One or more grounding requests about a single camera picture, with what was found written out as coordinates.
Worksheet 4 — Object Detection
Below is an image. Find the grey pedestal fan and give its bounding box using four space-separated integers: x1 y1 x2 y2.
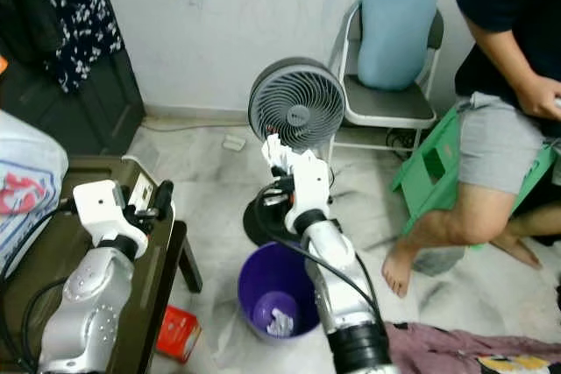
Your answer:
241 57 347 248

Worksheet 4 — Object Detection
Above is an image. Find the white paper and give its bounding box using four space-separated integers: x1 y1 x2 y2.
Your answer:
261 133 295 175

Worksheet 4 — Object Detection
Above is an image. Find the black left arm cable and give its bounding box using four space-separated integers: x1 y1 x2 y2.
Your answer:
0 201 75 374

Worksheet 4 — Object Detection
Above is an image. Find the white printed plastic bag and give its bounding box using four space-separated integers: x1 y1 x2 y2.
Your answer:
0 109 69 274

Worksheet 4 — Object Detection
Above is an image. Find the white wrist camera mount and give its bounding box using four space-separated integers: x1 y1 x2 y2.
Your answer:
291 151 334 217
72 180 150 248

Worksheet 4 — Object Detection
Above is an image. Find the dark brown bedside table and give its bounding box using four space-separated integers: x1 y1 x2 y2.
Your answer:
0 157 202 374

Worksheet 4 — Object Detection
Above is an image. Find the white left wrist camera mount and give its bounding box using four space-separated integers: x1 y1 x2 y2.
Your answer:
72 180 150 248

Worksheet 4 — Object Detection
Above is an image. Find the white crumpled trash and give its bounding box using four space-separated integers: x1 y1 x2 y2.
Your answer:
265 307 295 338

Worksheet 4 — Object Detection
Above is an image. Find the green plastic stool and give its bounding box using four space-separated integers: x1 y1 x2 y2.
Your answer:
390 102 561 236

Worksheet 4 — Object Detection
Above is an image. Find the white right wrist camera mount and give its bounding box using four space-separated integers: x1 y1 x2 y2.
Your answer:
291 151 334 217

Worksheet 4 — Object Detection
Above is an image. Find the dark cabinet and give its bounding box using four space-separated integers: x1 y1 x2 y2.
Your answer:
0 0 146 158

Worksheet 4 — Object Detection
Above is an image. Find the purple trash bin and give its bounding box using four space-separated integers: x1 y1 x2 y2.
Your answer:
237 243 325 342

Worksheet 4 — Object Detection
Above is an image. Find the blue cushion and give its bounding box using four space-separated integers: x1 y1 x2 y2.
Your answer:
357 0 439 93

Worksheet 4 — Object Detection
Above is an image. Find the small white floor object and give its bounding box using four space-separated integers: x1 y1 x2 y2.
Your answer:
222 133 248 152

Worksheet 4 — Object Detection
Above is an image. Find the black floral garment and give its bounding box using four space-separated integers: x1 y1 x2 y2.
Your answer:
28 0 124 95

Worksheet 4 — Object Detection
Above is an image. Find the person in grey shorts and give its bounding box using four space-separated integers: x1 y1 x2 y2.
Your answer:
381 0 561 298

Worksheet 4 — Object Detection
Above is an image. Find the red box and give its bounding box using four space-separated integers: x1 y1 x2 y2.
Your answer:
156 306 202 364

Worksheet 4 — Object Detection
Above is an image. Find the grey metal chair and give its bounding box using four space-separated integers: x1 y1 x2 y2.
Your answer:
329 0 445 158

